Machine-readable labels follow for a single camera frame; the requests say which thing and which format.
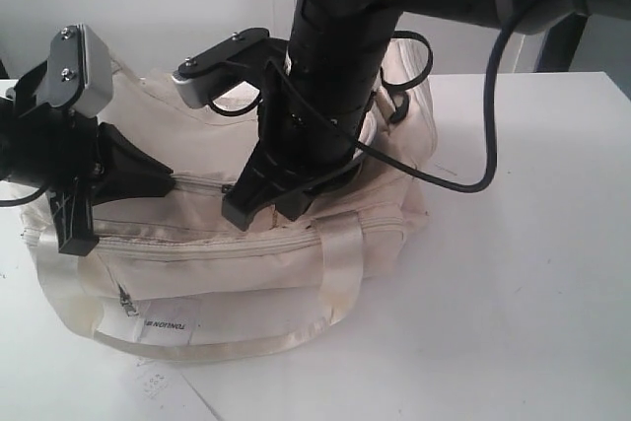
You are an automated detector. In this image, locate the small white price tag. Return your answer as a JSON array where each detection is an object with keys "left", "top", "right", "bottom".
[{"left": 125, "top": 361, "right": 186, "bottom": 409}]

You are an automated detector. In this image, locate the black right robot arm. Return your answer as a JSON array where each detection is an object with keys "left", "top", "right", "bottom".
[{"left": 222, "top": 0, "right": 630, "bottom": 230}]

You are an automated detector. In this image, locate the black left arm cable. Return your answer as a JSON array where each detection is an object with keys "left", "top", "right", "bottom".
[{"left": 0, "top": 183, "right": 50, "bottom": 210}]

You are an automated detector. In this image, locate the white paper hang tag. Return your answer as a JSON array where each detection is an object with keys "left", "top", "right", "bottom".
[{"left": 99, "top": 298, "right": 201, "bottom": 347}]

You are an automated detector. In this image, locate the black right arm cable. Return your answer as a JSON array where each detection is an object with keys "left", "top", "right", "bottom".
[{"left": 206, "top": 0, "right": 612, "bottom": 193}]

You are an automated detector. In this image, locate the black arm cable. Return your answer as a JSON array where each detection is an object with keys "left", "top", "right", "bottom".
[
  {"left": 0, "top": 183, "right": 50, "bottom": 210},
  {"left": 206, "top": 0, "right": 612, "bottom": 193}
]

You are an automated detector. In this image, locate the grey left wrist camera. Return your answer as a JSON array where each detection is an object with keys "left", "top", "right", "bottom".
[{"left": 36, "top": 23, "right": 113, "bottom": 118}]

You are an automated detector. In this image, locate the cream fabric duffel bag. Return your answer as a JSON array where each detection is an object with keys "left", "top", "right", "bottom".
[{"left": 21, "top": 58, "right": 428, "bottom": 362}]

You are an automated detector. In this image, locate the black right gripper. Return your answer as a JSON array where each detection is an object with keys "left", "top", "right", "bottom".
[{"left": 221, "top": 60, "right": 375, "bottom": 231}]

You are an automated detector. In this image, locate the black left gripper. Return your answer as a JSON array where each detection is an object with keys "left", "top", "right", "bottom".
[{"left": 1, "top": 65, "right": 175, "bottom": 256}]

